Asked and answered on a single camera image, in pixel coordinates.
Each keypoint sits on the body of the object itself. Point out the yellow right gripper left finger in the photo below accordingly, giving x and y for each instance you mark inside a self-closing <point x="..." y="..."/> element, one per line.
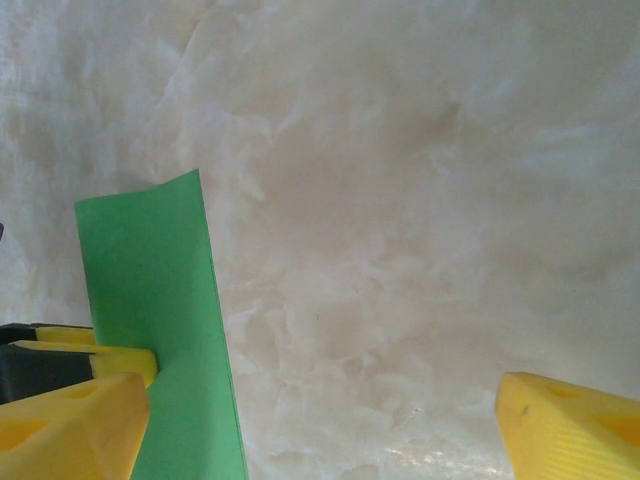
<point x="65" y="435"/>

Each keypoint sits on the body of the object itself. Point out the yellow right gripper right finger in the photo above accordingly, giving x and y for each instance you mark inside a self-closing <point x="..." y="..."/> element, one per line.
<point x="575" y="435"/>

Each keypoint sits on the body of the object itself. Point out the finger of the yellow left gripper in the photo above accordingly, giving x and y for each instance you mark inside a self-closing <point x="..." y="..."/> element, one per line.
<point x="60" y="334"/>
<point x="120" y="362"/>

